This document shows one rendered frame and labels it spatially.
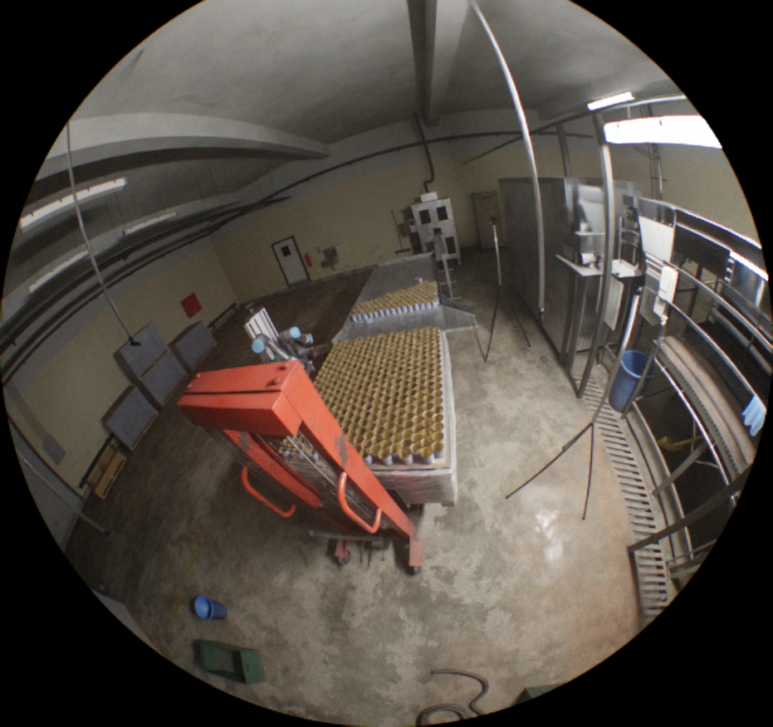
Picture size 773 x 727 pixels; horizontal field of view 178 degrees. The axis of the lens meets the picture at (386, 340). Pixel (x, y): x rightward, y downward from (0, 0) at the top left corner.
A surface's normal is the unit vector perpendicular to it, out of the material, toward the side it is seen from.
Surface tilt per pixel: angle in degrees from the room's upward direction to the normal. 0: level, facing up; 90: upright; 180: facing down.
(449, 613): 0
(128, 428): 88
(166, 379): 92
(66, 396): 90
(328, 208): 90
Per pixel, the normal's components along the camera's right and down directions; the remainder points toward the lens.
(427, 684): -0.26, -0.81
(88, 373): 0.95, -0.15
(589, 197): -0.14, 0.58
